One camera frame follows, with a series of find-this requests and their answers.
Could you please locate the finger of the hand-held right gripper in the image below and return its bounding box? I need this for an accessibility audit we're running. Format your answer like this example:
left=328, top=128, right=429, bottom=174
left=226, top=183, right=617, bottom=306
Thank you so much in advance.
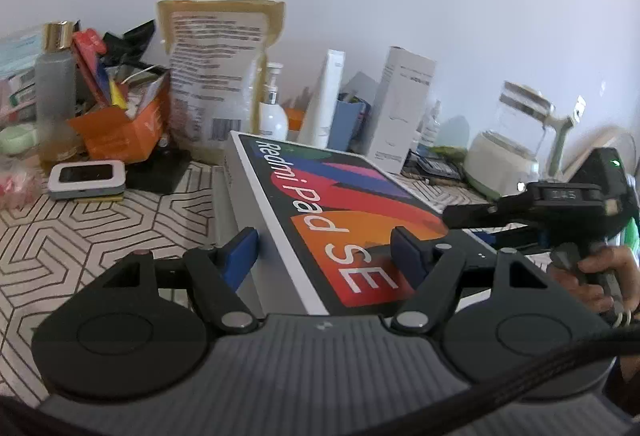
left=441, top=192, right=538, bottom=230
left=470, top=228, right=547, bottom=251

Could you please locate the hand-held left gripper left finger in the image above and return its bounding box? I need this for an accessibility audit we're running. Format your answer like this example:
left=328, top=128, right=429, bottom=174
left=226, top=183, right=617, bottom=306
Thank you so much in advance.
left=102, top=227, right=261, bottom=335

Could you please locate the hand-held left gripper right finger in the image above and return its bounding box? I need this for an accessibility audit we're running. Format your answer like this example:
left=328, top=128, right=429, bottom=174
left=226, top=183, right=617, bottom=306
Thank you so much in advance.
left=391, top=226, right=549, bottom=333

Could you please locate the colourful tablet box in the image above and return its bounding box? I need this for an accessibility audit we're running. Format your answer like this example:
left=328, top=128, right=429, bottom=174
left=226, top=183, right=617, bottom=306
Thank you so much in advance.
left=222, top=131, right=493, bottom=317

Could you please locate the geometric patterned desktop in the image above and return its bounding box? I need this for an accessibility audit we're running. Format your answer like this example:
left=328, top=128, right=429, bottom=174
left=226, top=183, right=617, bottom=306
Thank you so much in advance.
left=0, top=151, right=551, bottom=412

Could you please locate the person's right hand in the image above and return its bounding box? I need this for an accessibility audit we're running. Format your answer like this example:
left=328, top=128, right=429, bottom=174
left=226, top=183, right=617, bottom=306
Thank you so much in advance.
left=547, top=246, right=640, bottom=315

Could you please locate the glass kettle with white base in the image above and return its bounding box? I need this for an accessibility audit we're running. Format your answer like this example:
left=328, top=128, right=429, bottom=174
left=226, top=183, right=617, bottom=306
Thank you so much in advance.
left=462, top=80, right=576, bottom=197

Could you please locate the dark flat packet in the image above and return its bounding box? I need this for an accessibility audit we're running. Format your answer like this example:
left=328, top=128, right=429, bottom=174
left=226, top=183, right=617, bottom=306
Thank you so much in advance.
left=402, top=151, right=468, bottom=187

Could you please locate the small clear dropper bottle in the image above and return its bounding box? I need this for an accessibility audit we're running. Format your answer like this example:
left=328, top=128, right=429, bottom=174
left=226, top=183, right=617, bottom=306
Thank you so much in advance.
left=419, top=100, right=443, bottom=147

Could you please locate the black stand base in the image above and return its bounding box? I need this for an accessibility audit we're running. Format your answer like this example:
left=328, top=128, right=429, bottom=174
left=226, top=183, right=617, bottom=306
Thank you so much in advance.
left=127, top=136, right=193, bottom=194

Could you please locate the tall white carton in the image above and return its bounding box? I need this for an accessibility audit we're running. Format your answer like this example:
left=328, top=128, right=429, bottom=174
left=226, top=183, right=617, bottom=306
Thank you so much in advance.
left=367, top=46, right=437, bottom=175

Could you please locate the white pump bottle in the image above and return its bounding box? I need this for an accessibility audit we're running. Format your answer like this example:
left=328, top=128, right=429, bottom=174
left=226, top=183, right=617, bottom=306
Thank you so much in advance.
left=257, top=62, right=289, bottom=141

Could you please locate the blue cup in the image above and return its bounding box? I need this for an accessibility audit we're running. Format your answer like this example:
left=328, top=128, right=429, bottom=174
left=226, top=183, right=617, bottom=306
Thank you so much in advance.
left=331, top=98, right=372, bottom=153

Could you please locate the white tube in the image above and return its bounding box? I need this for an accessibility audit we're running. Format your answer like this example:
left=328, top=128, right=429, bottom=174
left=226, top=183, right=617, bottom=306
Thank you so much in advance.
left=297, top=49, right=346, bottom=150

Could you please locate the small white pocket device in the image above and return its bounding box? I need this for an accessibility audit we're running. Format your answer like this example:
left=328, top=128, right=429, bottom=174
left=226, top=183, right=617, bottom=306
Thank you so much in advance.
left=48, top=161, right=126, bottom=201

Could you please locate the orange cardboard box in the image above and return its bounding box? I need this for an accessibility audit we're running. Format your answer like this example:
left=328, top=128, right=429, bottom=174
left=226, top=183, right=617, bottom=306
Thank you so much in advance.
left=69, top=70, right=173, bottom=164

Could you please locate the brown paper pouch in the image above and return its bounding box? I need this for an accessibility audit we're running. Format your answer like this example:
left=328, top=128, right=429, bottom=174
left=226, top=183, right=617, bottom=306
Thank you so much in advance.
left=156, top=0, right=287, bottom=164

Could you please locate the pink wrapped item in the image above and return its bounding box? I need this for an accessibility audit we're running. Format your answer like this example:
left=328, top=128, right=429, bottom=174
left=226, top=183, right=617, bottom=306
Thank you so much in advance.
left=0, top=166, right=43, bottom=209

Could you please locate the red packet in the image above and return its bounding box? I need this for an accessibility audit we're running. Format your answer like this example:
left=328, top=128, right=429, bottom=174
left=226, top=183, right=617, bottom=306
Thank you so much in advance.
left=72, top=30, right=113, bottom=106

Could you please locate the frosted bottle with gold cap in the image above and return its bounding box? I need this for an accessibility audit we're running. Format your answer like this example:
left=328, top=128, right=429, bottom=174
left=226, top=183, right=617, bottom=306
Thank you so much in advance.
left=34, top=22, right=83, bottom=171

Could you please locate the green round container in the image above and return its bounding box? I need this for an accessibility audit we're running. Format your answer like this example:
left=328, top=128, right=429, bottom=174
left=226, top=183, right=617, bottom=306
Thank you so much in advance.
left=0, top=125, right=40, bottom=157

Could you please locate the stack of flat cartons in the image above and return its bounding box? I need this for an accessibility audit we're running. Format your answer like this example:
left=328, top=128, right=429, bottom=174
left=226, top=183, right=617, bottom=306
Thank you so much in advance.
left=0, top=70, right=38, bottom=123

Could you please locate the light blue packet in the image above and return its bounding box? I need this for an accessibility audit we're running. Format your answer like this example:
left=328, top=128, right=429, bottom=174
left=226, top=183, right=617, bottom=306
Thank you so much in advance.
left=0, top=28, right=48, bottom=76

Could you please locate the black braided cable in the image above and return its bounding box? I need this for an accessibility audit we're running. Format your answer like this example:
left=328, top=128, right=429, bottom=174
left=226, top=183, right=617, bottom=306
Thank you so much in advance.
left=425, top=330, right=640, bottom=436

